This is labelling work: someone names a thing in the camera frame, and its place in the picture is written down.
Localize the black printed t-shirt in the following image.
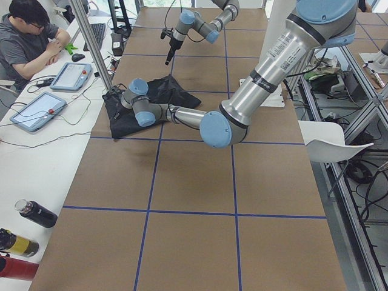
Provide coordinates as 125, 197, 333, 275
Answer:
101, 74, 202, 139

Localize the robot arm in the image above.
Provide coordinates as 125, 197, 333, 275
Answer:
117, 1, 358, 148
161, 0, 239, 65

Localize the black keyboard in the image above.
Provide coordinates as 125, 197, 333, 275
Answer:
90, 23, 106, 50

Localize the black computer mouse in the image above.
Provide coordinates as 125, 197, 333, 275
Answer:
72, 53, 85, 62

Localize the green plastic object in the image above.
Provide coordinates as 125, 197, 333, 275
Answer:
64, 43, 78, 55

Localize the right teach pendant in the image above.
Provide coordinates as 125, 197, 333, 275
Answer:
50, 62, 93, 92

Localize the teach pendant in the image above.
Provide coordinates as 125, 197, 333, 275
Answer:
10, 92, 67, 132
50, 62, 93, 92

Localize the seated person grey shirt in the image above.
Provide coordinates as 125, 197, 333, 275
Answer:
1, 1, 71, 92

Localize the left teach pendant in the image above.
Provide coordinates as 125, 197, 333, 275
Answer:
10, 92, 67, 132

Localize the brown paper table cover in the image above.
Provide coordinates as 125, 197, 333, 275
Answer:
28, 6, 348, 291

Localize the white plastic chair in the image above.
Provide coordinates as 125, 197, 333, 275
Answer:
298, 121, 374, 163

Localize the black steel-capped water bottle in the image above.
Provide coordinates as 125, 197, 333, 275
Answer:
15, 199, 58, 228

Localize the yellow-green labelled bottle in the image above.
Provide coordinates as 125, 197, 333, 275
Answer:
1, 229, 39, 258

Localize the red bottle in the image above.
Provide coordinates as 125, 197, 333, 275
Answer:
1, 255, 39, 281

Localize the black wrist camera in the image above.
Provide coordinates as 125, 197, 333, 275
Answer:
160, 28, 173, 39

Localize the aluminium frame post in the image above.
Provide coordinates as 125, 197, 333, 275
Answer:
69, 0, 112, 91

